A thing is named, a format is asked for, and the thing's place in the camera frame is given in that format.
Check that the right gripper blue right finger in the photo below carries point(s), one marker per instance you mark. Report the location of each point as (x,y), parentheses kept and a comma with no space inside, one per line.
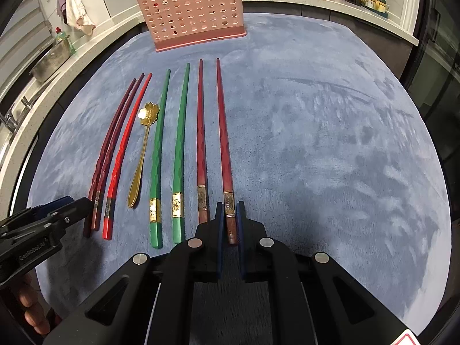
(241,221)

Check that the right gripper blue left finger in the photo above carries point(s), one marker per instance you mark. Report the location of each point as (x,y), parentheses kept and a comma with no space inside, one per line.
(219,229)

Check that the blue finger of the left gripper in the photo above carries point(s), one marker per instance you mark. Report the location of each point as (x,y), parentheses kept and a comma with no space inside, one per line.
(53,205)

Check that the dark red chopstick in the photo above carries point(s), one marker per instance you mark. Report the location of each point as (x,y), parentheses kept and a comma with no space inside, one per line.
(227,183)
(201,165)

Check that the maroon chopstick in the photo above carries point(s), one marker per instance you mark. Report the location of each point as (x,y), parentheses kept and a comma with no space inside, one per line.
(111,147)
(104,143)

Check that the green chopstick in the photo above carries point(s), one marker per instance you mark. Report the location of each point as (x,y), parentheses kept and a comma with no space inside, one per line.
(155,178)
(178,218)

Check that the bright red chopstick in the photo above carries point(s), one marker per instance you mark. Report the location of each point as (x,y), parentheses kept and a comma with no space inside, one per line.
(113,188)

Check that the left hand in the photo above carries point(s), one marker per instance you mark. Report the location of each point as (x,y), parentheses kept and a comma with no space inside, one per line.
(34,313)

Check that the steel faucet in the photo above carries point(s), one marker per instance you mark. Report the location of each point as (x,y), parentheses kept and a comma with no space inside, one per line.
(16,114)

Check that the blue-grey table mat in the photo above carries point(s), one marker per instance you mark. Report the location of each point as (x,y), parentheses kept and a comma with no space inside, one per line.
(327,150)

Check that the steel mixing bowl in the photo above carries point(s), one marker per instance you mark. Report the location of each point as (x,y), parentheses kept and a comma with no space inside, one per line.
(51,62)

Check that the green dish soap bottle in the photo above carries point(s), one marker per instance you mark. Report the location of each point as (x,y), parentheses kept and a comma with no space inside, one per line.
(60,35)

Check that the cream hanging towel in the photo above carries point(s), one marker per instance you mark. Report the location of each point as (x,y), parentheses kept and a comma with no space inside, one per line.
(77,17)

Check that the purple hanging cloth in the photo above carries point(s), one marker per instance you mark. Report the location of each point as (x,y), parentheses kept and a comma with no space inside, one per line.
(61,10)

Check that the pink perforated utensil holder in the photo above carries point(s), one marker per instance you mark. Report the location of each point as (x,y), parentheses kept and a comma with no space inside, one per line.
(178,23)

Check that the condiment jar rack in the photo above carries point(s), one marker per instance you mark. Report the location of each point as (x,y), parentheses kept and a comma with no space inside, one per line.
(379,7)

